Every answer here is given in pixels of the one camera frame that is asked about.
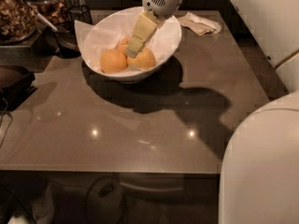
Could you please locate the black device on left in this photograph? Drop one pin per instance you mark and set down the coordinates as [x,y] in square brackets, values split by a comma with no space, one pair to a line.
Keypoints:
[15,85]

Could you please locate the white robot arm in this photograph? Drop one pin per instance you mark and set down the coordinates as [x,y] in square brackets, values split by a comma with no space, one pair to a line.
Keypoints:
[260,167]

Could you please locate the large glass snack jar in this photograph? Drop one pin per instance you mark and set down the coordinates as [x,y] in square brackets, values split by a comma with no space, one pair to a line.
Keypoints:
[17,22]

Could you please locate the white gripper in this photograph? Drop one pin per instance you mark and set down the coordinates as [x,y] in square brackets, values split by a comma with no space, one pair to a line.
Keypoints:
[163,2]

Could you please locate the folded beige napkin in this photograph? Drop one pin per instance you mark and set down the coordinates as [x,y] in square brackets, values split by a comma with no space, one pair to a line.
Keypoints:
[199,25]

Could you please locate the orange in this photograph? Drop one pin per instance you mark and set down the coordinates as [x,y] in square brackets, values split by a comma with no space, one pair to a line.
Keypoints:
[112,61]
[144,60]
[122,45]

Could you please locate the black wire cup holder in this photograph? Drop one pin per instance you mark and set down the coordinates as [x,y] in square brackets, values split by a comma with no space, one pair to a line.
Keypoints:
[80,13]

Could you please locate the white scoop handle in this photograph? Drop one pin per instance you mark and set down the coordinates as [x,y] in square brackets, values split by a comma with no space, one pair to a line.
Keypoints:
[44,20]

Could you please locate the white oval bowl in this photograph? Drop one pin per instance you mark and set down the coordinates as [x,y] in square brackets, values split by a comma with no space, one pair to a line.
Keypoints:
[168,41]

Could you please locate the white paper liner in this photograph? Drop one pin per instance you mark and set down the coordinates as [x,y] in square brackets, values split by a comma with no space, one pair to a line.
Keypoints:
[106,31]

